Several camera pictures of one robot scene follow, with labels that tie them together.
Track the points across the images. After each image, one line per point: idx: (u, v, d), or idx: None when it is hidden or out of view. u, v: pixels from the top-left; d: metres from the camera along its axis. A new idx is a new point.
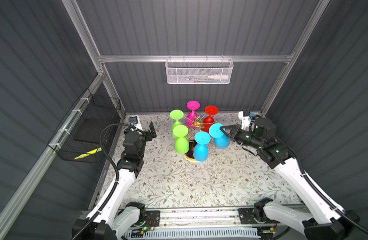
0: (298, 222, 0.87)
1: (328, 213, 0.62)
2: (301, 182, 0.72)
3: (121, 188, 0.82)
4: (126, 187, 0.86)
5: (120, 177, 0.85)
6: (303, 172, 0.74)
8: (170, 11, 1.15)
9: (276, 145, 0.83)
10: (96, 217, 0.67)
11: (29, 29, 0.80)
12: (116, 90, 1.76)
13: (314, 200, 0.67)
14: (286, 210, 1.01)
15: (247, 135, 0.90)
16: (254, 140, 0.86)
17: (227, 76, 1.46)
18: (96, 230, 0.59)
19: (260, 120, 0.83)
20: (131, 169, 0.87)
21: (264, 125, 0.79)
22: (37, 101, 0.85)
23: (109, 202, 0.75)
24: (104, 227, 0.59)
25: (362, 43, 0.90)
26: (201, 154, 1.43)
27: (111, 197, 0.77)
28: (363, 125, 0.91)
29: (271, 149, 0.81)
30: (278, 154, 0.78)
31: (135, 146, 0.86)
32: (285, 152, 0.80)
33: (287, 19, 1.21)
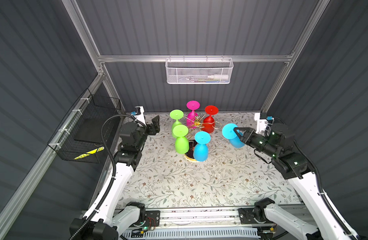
0: (301, 233, 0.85)
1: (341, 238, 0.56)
2: (317, 201, 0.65)
3: (118, 184, 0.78)
4: (124, 182, 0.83)
5: (117, 172, 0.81)
6: (321, 190, 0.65)
8: (170, 11, 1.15)
9: (294, 155, 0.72)
10: (94, 216, 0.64)
11: (29, 29, 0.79)
12: (116, 90, 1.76)
13: (328, 221, 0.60)
14: (289, 217, 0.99)
15: (261, 141, 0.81)
16: (268, 147, 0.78)
17: (227, 76, 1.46)
18: (95, 229, 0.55)
19: (276, 125, 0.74)
20: (128, 163, 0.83)
21: (282, 132, 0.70)
22: (37, 100, 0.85)
23: (106, 199, 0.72)
24: (102, 226, 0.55)
25: (362, 43, 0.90)
26: (201, 154, 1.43)
27: (108, 194, 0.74)
28: (363, 125, 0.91)
29: (288, 160, 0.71)
30: (296, 168, 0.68)
31: (133, 138, 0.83)
32: (304, 165, 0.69)
33: (287, 19, 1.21)
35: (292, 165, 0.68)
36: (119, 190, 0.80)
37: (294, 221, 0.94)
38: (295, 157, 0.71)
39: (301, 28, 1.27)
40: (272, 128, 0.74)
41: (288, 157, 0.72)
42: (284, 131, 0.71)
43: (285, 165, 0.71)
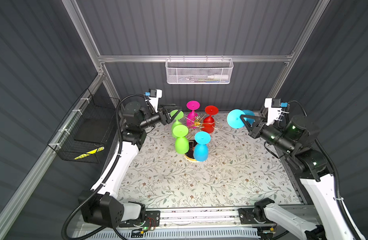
0: (300, 231, 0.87)
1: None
2: (331, 205, 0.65)
3: (123, 161, 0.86)
4: (129, 159, 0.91)
5: (122, 150, 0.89)
6: (338, 196, 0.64)
8: (170, 11, 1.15)
9: (312, 153, 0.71)
10: (101, 189, 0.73)
11: (29, 29, 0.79)
12: (116, 90, 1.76)
13: (339, 227, 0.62)
14: (288, 215, 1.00)
15: (276, 134, 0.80)
16: (284, 142, 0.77)
17: (227, 76, 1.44)
18: (101, 201, 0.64)
19: (298, 119, 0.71)
20: (133, 142, 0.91)
21: (306, 127, 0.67)
22: (37, 100, 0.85)
23: (112, 175, 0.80)
24: (108, 199, 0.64)
25: (362, 43, 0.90)
26: (201, 154, 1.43)
27: (114, 170, 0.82)
28: (363, 124, 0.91)
29: (306, 159, 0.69)
30: (315, 168, 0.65)
31: (136, 118, 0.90)
32: (322, 165, 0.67)
33: (287, 19, 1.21)
35: (311, 166, 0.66)
36: (125, 165, 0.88)
37: (294, 219, 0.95)
38: (313, 155, 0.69)
39: (301, 28, 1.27)
40: (293, 122, 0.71)
41: (307, 156, 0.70)
42: (307, 126, 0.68)
43: (301, 163, 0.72)
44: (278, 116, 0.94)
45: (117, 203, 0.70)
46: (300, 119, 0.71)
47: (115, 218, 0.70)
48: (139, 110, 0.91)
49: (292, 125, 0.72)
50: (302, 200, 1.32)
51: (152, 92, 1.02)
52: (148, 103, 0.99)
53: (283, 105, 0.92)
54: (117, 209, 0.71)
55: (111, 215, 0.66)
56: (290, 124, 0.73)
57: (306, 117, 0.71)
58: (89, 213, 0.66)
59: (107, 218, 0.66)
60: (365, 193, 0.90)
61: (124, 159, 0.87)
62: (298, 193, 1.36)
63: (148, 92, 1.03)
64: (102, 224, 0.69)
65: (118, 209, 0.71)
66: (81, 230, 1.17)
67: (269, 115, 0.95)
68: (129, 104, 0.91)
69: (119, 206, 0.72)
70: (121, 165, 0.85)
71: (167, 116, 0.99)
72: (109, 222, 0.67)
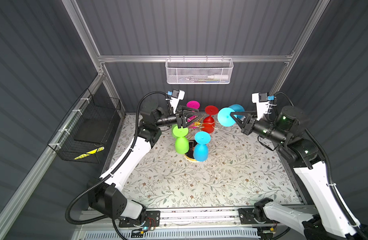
0: (298, 222, 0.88)
1: (345, 228, 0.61)
2: (324, 192, 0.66)
3: (134, 155, 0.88)
4: (141, 155, 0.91)
5: (136, 145, 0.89)
6: (330, 182, 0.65)
8: (170, 11, 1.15)
9: (303, 142, 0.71)
10: (108, 179, 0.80)
11: (29, 29, 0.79)
12: (116, 90, 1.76)
13: (334, 213, 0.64)
14: (286, 210, 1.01)
15: (269, 127, 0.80)
16: (276, 134, 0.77)
17: (227, 76, 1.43)
18: (106, 192, 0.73)
19: (289, 110, 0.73)
20: (147, 139, 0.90)
21: (296, 117, 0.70)
22: (37, 100, 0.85)
23: (121, 168, 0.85)
24: (112, 191, 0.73)
25: (362, 43, 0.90)
26: (201, 154, 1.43)
27: (124, 163, 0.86)
28: (363, 124, 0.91)
29: (298, 147, 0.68)
30: (307, 156, 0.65)
31: (152, 117, 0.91)
32: (314, 153, 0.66)
33: (287, 19, 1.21)
35: (303, 154, 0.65)
36: (136, 160, 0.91)
37: (291, 213, 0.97)
38: (305, 144, 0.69)
39: (301, 28, 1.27)
40: (284, 113, 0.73)
41: (298, 145, 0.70)
42: (297, 116, 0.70)
43: (294, 152, 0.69)
44: (267, 110, 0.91)
45: (120, 196, 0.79)
46: (291, 109, 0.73)
47: (117, 210, 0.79)
48: (156, 109, 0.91)
49: (282, 116, 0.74)
50: (302, 200, 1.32)
51: (175, 92, 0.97)
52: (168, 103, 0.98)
53: (270, 98, 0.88)
54: (119, 203, 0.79)
55: (112, 206, 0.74)
56: (280, 115, 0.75)
57: (296, 109, 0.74)
58: (94, 198, 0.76)
59: (108, 208, 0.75)
60: (365, 193, 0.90)
61: (137, 154, 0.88)
62: (298, 193, 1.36)
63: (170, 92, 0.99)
64: (104, 212, 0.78)
65: (120, 203, 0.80)
66: (81, 230, 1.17)
67: (258, 110, 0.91)
68: (148, 102, 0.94)
69: (121, 199, 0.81)
70: (132, 159, 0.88)
71: (183, 120, 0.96)
72: (110, 212, 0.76)
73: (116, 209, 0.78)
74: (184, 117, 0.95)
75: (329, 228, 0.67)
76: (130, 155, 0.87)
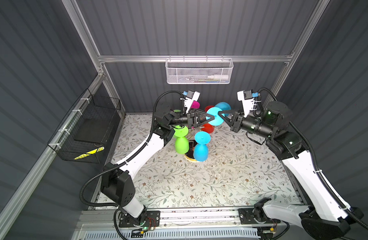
0: (295, 215, 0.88)
1: (336, 213, 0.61)
2: (312, 179, 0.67)
3: (148, 149, 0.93)
4: (154, 150, 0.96)
5: (151, 140, 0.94)
6: (316, 169, 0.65)
8: (170, 11, 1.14)
9: (289, 134, 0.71)
10: (123, 166, 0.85)
11: (29, 29, 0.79)
12: (116, 90, 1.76)
13: (324, 198, 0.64)
14: (283, 205, 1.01)
15: (256, 122, 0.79)
16: (263, 128, 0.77)
17: (227, 76, 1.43)
18: (120, 178, 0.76)
19: (273, 105, 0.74)
20: (161, 135, 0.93)
21: (280, 111, 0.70)
22: (37, 100, 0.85)
23: (136, 158, 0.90)
24: (124, 177, 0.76)
25: (362, 43, 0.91)
26: (201, 154, 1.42)
27: (138, 154, 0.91)
28: (363, 124, 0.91)
29: (283, 140, 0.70)
30: (291, 147, 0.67)
31: (165, 119, 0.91)
32: (298, 143, 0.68)
33: (287, 19, 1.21)
35: (288, 145, 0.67)
36: (149, 154, 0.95)
37: (288, 207, 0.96)
38: (289, 136, 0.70)
39: (301, 28, 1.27)
40: (269, 108, 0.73)
41: (284, 137, 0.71)
42: (281, 110, 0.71)
43: (280, 145, 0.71)
44: (252, 107, 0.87)
45: (130, 186, 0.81)
46: (275, 104, 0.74)
47: (125, 198, 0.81)
48: (169, 113, 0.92)
49: (267, 111, 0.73)
50: (302, 200, 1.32)
51: (190, 93, 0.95)
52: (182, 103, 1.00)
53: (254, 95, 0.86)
54: (128, 192, 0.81)
55: (123, 193, 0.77)
56: (265, 110, 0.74)
57: (280, 103, 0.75)
58: (106, 184, 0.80)
59: (118, 194, 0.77)
60: (366, 193, 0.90)
61: (151, 149, 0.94)
62: (297, 193, 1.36)
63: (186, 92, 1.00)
64: (113, 198, 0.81)
65: (129, 192, 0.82)
66: (81, 230, 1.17)
67: (244, 107, 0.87)
68: (162, 103, 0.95)
69: (131, 189, 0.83)
70: (146, 153, 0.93)
71: (194, 120, 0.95)
72: (119, 199, 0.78)
73: (125, 197, 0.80)
74: (195, 117, 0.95)
75: (323, 215, 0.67)
76: (145, 149, 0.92)
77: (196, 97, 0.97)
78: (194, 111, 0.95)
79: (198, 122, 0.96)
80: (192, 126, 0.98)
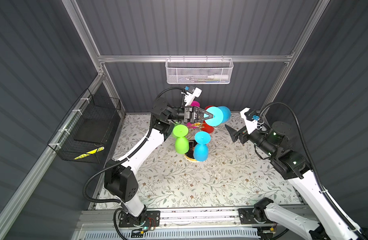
0: (305, 231, 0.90)
1: (347, 234, 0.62)
2: (319, 199, 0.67)
3: (149, 144, 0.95)
4: (155, 145, 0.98)
5: (151, 135, 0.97)
6: (322, 189, 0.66)
8: (170, 10, 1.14)
9: (292, 153, 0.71)
10: (125, 162, 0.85)
11: (29, 29, 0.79)
12: (116, 90, 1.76)
13: (333, 219, 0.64)
14: (289, 215, 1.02)
15: (260, 138, 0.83)
16: (267, 145, 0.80)
17: (227, 76, 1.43)
18: (122, 173, 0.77)
19: (279, 126, 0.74)
20: (161, 130, 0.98)
21: (286, 134, 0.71)
22: (37, 100, 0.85)
23: (137, 153, 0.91)
24: (127, 173, 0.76)
25: (362, 42, 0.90)
26: (201, 154, 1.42)
27: (140, 150, 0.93)
28: (363, 124, 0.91)
29: (287, 160, 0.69)
30: (296, 167, 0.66)
31: (163, 115, 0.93)
32: (303, 163, 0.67)
33: (287, 19, 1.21)
35: (292, 166, 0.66)
36: (150, 150, 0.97)
37: (296, 219, 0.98)
38: (293, 156, 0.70)
39: (302, 28, 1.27)
40: (273, 129, 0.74)
41: (288, 157, 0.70)
42: (286, 132, 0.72)
43: (284, 165, 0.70)
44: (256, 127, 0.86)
45: (133, 180, 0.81)
46: (280, 125, 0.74)
47: (128, 193, 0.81)
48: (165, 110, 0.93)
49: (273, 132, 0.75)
50: (303, 200, 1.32)
51: (192, 88, 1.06)
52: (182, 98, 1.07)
53: (256, 118, 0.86)
54: (131, 186, 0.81)
55: (126, 188, 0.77)
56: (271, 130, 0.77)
57: (286, 124, 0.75)
58: (109, 180, 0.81)
59: (122, 189, 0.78)
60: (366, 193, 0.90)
61: (151, 144, 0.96)
62: (297, 193, 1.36)
63: (187, 87, 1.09)
64: (117, 193, 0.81)
65: (131, 187, 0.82)
66: (82, 230, 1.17)
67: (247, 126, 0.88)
68: (158, 100, 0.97)
69: (134, 184, 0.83)
70: (147, 149, 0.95)
71: (191, 115, 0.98)
72: (123, 193, 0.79)
73: (128, 192, 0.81)
74: (193, 113, 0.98)
75: (332, 234, 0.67)
76: (145, 144, 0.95)
77: (198, 95, 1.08)
78: (192, 107, 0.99)
79: (195, 118, 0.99)
80: (189, 121, 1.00)
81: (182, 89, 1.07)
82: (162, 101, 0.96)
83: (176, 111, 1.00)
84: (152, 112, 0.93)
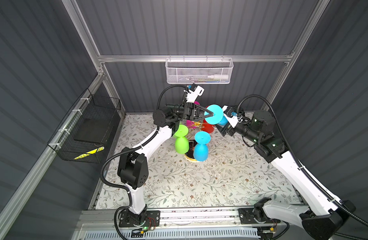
0: (296, 216, 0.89)
1: (326, 205, 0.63)
2: (299, 175, 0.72)
3: (160, 137, 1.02)
4: (162, 139, 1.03)
5: (161, 129, 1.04)
6: (300, 166, 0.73)
8: (170, 10, 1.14)
9: (273, 139, 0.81)
10: (139, 149, 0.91)
11: (29, 29, 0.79)
12: (116, 90, 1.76)
13: (312, 192, 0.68)
14: (284, 205, 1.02)
15: (244, 128, 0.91)
16: (251, 132, 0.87)
17: (227, 76, 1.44)
18: (136, 159, 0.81)
19: (259, 113, 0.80)
20: (170, 125, 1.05)
21: (264, 119, 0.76)
22: (37, 100, 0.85)
23: (149, 143, 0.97)
24: (141, 159, 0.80)
25: (362, 43, 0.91)
26: (201, 154, 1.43)
27: (152, 140, 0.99)
28: (363, 124, 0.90)
29: (268, 144, 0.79)
30: (274, 148, 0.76)
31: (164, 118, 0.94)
32: (281, 145, 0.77)
33: (288, 18, 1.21)
35: (271, 147, 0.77)
36: (161, 141, 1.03)
37: (289, 208, 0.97)
38: (275, 140, 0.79)
39: (302, 28, 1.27)
40: (254, 116, 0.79)
41: (269, 141, 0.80)
42: (265, 118, 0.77)
43: (266, 148, 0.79)
44: (238, 121, 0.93)
45: (146, 167, 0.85)
46: (261, 112, 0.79)
47: (141, 179, 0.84)
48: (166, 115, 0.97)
49: (253, 119, 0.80)
50: (302, 200, 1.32)
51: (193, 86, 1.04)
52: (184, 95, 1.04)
53: (234, 114, 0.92)
54: (143, 173, 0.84)
55: (139, 173, 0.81)
56: (252, 118, 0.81)
57: (266, 111, 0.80)
58: (123, 166, 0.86)
59: (135, 174, 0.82)
60: (366, 193, 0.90)
61: (162, 136, 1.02)
62: (298, 193, 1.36)
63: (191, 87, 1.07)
64: (129, 180, 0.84)
65: (143, 174, 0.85)
66: (82, 230, 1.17)
67: (230, 120, 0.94)
68: (156, 112, 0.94)
69: (146, 171, 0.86)
70: (158, 140, 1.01)
71: (192, 112, 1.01)
72: (135, 179, 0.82)
73: (140, 178, 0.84)
74: (193, 109, 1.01)
75: (316, 211, 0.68)
76: (156, 136, 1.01)
77: (200, 93, 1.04)
78: (192, 104, 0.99)
79: (195, 115, 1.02)
80: (189, 117, 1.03)
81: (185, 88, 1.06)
82: (159, 114, 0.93)
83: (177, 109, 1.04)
84: (154, 114, 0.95)
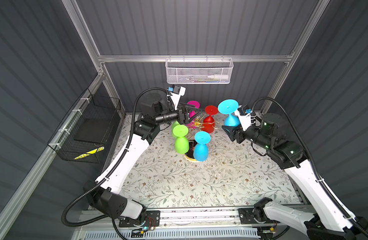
0: (300, 223, 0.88)
1: (341, 222, 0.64)
2: (316, 188, 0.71)
3: (131, 155, 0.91)
4: (136, 154, 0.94)
5: (131, 144, 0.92)
6: (319, 178, 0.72)
8: (170, 10, 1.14)
9: (288, 144, 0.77)
10: (104, 183, 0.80)
11: (29, 29, 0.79)
12: (116, 90, 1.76)
13: (328, 207, 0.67)
14: (286, 210, 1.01)
15: (255, 133, 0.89)
16: (261, 138, 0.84)
17: (227, 76, 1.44)
18: (103, 196, 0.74)
19: (268, 116, 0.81)
20: (143, 136, 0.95)
21: (275, 122, 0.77)
22: (37, 100, 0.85)
23: (117, 170, 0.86)
24: (108, 196, 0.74)
25: (362, 42, 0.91)
26: (201, 154, 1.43)
27: (120, 165, 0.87)
28: (363, 124, 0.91)
29: (283, 149, 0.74)
30: (293, 156, 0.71)
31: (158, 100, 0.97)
32: (299, 153, 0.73)
33: (288, 18, 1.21)
35: (290, 155, 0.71)
36: (133, 160, 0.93)
37: (292, 213, 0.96)
38: (290, 146, 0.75)
39: (301, 28, 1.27)
40: (264, 119, 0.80)
41: (284, 146, 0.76)
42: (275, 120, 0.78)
43: (281, 154, 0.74)
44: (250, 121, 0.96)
45: (118, 197, 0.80)
46: (269, 115, 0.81)
47: (116, 211, 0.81)
48: (158, 102, 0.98)
49: (263, 123, 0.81)
50: (302, 200, 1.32)
51: (176, 89, 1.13)
52: (169, 98, 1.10)
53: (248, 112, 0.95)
54: (118, 203, 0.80)
55: (111, 209, 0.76)
56: (261, 122, 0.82)
57: (274, 114, 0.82)
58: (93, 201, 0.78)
59: (107, 210, 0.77)
60: (367, 193, 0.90)
61: (133, 153, 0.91)
62: (297, 193, 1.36)
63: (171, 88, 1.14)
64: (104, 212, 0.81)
65: (120, 203, 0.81)
66: (81, 230, 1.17)
67: (242, 122, 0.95)
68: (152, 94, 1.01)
69: (120, 200, 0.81)
70: (128, 160, 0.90)
71: (186, 116, 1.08)
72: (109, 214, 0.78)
73: (116, 210, 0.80)
74: (186, 113, 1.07)
75: (328, 224, 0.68)
76: (125, 156, 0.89)
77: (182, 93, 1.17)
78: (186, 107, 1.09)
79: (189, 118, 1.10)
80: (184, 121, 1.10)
81: (166, 91, 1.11)
82: (156, 95, 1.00)
83: (168, 112, 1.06)
84: (143, 108, 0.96)
